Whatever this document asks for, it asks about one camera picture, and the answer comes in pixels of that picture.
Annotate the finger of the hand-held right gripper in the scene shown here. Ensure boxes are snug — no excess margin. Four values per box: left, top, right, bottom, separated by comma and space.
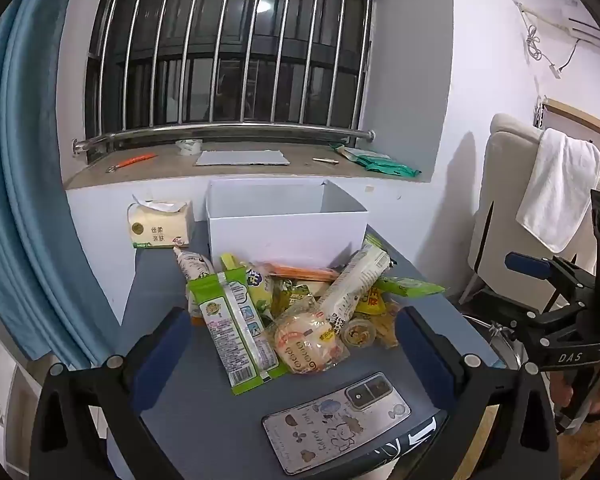
505, 251, 598, 311
517, 300, 598, 348

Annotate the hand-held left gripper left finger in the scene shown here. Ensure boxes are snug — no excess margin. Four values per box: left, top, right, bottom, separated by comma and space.
30, 306, 196, 480

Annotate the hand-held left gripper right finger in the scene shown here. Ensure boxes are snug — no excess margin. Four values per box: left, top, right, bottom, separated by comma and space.
395, 305, 561, 480

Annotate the green white snack packet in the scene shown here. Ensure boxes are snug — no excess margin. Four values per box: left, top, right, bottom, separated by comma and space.
186, 267, 291, 396

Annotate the yellow snack packet blue logo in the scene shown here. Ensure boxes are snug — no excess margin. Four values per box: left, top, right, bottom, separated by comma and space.
245, 265, 277, 321

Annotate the white cardboard box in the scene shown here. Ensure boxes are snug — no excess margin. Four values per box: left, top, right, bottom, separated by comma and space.
204, 178, 369, 270

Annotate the person's right forearm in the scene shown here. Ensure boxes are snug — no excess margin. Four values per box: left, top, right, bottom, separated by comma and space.
557, 407, 600, 480

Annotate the person's right hand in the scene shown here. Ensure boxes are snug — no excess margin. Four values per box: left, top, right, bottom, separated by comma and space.
550, 362, 600, 423

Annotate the clear yellow snack packet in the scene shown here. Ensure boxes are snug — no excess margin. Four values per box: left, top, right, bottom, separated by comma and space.
372, 300, 403, 351

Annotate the flat green snack packet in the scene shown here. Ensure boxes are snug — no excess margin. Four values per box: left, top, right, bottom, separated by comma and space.
375, 276, 446, 297

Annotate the white towel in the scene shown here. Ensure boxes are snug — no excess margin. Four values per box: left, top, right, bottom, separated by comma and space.
516, 128, 600, 254

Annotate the jelly cup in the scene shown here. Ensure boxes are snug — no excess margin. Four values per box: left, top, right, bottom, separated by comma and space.
341, 312, 378, 348

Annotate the small yellow snack packet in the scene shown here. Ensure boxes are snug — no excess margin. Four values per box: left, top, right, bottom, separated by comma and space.
355, 287, 386, 316

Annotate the long white biscuit packet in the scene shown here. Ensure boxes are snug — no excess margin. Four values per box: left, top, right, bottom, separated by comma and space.
319, 234, 392, 331

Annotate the beige chair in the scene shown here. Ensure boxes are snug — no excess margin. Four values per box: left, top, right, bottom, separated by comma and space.
460, 112, 600, 371

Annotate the black printed bag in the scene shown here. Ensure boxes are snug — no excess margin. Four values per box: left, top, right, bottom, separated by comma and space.
355, 410, 451, 480

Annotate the white tube snack packet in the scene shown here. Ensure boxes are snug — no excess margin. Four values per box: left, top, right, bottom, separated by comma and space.
174, 249, 216, 286

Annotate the green edged snack packet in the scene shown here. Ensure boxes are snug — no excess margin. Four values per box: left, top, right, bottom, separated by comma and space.
220, 254, 253, 286

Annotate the round bread packet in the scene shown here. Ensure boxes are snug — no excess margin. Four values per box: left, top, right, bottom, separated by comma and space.
265, 305, 351, 376

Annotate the phone with cartoon case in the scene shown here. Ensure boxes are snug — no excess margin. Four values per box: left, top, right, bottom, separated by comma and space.
261, 372, 412, 476

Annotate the tissue pack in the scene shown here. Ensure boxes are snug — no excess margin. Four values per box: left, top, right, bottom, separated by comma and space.
126, 195, 193, 251

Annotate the yellow green snack packet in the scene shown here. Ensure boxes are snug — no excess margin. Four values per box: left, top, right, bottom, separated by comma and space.
272, 280, 321, 318

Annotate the orange snack packet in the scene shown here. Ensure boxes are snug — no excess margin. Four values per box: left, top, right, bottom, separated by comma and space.
257, 261, 341, 282

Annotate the white shelf unit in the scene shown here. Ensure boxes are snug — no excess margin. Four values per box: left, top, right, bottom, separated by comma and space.
0, 305, 48, 480

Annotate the green plastic packet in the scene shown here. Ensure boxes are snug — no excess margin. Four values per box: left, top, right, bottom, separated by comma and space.
360, 156, 422, 179

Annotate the pale green packet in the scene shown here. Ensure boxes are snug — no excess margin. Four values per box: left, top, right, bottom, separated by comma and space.
330, 142, 397, 164

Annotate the grey cardboard sheet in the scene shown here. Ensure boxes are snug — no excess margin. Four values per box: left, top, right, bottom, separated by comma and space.
195, 149, 291, 167

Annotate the blue curtain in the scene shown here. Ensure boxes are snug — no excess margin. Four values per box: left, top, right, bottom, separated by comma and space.
0, 0, 126, 367

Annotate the steel window grille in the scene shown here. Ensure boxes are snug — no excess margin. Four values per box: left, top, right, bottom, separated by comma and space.
72, 0, 393, 166

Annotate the wooden frame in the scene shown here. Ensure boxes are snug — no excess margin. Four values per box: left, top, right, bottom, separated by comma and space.
540, 99, 600, 143

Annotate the orange handled tool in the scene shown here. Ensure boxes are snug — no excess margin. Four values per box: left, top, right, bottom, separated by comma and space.
106, 153, 158, 173

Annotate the white wall cable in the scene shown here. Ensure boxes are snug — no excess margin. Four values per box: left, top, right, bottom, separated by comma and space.
514, 0, 563, 80

